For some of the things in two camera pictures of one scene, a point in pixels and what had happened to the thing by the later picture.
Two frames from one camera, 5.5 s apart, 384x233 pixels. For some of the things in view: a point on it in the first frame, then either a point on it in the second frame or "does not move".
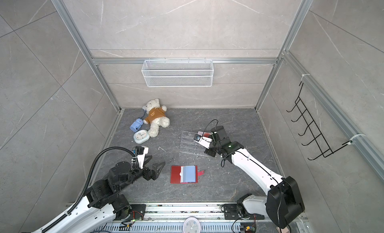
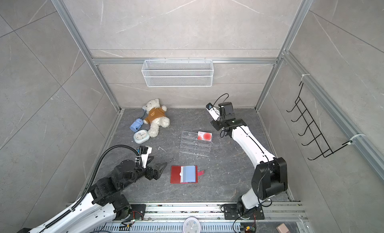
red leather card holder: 185,174 does not move
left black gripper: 149,175 does not move
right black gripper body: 214,147 -> 218,124
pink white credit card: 206,134 does not move
